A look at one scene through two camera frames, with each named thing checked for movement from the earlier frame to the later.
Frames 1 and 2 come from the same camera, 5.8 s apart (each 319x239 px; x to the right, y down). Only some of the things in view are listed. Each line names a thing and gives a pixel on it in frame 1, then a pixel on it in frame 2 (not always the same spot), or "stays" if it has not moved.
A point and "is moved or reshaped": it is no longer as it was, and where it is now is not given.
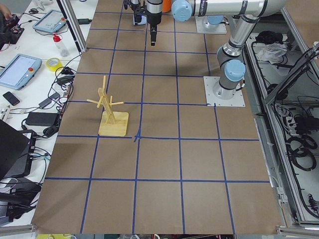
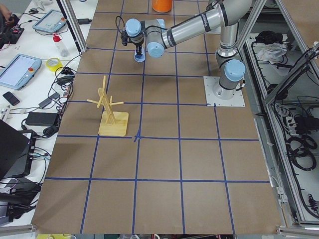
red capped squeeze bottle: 61,46 stays
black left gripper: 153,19 → 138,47
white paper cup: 143,21 is moved or reshaped
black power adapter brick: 42,118 stays
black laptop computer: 16,151 stays
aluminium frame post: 74,24 stays
